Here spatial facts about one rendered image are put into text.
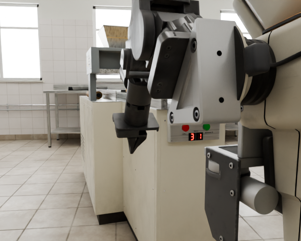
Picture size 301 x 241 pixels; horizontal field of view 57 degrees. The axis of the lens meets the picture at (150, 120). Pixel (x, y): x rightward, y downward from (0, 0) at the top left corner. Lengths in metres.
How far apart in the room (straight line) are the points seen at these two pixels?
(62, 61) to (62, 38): 0.39
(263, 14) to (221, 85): 0.17
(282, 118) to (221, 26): 0.13
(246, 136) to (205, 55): 0.20
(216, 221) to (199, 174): 0.78
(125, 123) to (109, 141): 1.21
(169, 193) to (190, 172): 0.13
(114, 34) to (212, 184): 1.50
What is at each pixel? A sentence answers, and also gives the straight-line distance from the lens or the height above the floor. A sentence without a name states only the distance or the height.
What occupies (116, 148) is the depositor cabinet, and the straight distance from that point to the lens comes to 1.87.
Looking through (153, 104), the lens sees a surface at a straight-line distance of 1.24.
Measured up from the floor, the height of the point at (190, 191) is 0.46.
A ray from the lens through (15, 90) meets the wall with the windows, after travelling 5.43.
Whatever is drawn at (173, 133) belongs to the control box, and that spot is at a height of 0.74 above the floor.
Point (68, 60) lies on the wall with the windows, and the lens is 5.22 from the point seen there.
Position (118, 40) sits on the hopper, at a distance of 1.91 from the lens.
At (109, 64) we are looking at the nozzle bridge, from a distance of 1.90.
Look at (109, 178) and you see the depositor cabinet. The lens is 1.91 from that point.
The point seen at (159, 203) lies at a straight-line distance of 1.27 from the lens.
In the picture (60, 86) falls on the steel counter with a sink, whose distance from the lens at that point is 5.16.
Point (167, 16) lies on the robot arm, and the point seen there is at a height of 1.03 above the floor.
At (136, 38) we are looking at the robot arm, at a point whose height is 1.01.
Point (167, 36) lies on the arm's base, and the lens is 0.32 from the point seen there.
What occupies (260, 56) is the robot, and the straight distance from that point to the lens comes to 0.30.
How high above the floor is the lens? 0.93
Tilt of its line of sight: 7 degrees down
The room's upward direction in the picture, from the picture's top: straight up
